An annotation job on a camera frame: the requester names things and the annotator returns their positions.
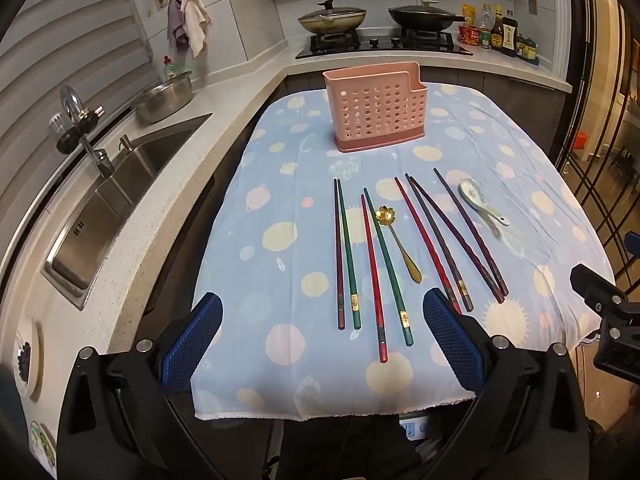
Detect blue planet print tablecloth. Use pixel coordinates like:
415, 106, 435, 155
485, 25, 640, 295
190, 82, 617, 421

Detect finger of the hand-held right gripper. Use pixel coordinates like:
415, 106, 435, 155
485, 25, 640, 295
570, 263, 640, 318

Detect stainless steel sink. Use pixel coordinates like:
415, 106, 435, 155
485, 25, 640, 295
42, 112, 213, 311

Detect white ceramic spoon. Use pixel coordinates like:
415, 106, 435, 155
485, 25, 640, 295
458, 177, 511, 227

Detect clear plastic bottle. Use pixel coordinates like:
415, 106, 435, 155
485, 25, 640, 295
477, 4, 493, 50

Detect chrome faucet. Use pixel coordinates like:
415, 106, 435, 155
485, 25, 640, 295
55, 85, 116, 178

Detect black gas stove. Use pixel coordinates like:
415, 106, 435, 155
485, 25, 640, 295
295, 27, 473, 59

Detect black lattice glass door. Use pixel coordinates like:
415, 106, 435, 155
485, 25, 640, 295
555, 0, 640, 286

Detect purple hanging cloth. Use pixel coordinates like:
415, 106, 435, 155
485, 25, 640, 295
166, 0, 188, 46

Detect black frying pan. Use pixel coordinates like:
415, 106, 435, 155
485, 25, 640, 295
388, 1, 473, 31

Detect green chopstick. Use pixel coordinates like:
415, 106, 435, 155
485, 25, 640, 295
363, 187, 415, 347
337, 179, 362, 331

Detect wok with glass lid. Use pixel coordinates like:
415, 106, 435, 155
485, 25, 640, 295
298, 0, 368, 36

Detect pink perforated utensil holder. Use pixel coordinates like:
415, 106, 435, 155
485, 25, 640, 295
322, 61, 428, 154

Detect white window blind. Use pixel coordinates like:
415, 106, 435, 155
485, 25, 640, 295
0, 0, 166, 241

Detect small dark jars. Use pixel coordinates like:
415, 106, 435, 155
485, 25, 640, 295
517, 35, 540, 64

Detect gold flower spoon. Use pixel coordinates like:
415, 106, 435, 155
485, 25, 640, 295
375, 205, 423, 285

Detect white hanging cloth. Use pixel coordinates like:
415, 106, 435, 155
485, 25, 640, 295
180, 0, 211, 58

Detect maroon brown chopstick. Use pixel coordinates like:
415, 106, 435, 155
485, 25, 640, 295
405, 173, 474, 312
334, 179, 346, 331

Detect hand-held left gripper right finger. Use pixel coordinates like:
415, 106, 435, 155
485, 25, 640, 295
422, 287, 591, 480

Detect plate with green food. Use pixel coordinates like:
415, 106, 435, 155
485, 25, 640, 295
27, 420, 57, 476

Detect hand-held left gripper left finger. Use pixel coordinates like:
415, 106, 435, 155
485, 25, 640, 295
56, 291, 223, 480

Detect red chopstick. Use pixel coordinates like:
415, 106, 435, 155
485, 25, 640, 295
360, 194, 389, 364
394, 176, 462, 315

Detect stainless steel pot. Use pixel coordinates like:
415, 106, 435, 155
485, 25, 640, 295
131, 71, 195, 124

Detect dark soy sauce bottle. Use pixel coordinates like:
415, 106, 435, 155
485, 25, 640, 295
501, 9, 520, 57

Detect white plate with dark berries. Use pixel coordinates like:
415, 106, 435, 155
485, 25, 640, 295
12, 317, 43, 401

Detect dark purple chopstick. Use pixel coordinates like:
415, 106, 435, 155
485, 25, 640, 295
409, 175, 506, 305
433, 167, 510, 296

